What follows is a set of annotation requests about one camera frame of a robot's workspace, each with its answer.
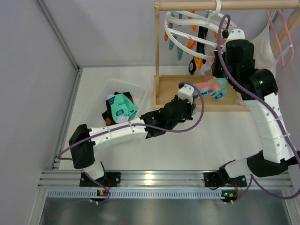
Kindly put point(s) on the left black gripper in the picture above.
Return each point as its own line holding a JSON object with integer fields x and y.
{"x": 187, "y": 108}

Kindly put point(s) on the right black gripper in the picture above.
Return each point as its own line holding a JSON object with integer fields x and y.
{"x": 216, "y": 68}

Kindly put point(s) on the mint green sock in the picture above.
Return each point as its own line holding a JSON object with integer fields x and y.
{"x": 221, "y": 93}
{"x": 120, "y": 107}

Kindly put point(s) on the white round clip hanger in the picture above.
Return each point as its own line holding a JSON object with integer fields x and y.
{"x": 181, "y": 28}

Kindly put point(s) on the black sock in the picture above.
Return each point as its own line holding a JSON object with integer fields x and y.
{"x": 196, "y": 63}

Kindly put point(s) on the pink sock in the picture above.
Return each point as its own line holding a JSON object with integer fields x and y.
{"x": 210, "y": 84}

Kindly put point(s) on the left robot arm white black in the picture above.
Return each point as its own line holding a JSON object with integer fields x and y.
{"x": 85, "y": 141}

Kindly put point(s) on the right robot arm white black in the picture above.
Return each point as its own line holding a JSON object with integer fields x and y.
{"x": 278, "y": 152}

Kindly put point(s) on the pink clothes hanger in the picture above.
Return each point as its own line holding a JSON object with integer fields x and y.
{"x": 279, "y": 39}

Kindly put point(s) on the wooden clothes rack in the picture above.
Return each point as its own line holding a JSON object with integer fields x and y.
{"x": 165, "y": 85}

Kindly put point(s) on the white tank top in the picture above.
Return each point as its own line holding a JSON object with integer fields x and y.
{"x": 264, "y": 44}

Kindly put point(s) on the red orange argyle sock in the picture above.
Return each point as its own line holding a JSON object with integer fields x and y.
{"x": 106, "y": 114}

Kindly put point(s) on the white plastic basket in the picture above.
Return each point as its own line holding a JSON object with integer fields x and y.
{"x": 116, "y": 99}

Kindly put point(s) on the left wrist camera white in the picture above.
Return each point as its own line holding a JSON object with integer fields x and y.
{"x": 186, "y": 92}

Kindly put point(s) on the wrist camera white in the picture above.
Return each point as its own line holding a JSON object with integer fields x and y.
{"x": 186, "y": 92}
{"x": 233, "y": 34}

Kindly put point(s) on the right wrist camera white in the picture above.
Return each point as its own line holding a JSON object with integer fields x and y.
{"x": 233, "y": 34}

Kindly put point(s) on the aluminium rail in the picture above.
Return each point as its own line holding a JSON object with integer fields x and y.
{"x": 142, "y": 185}

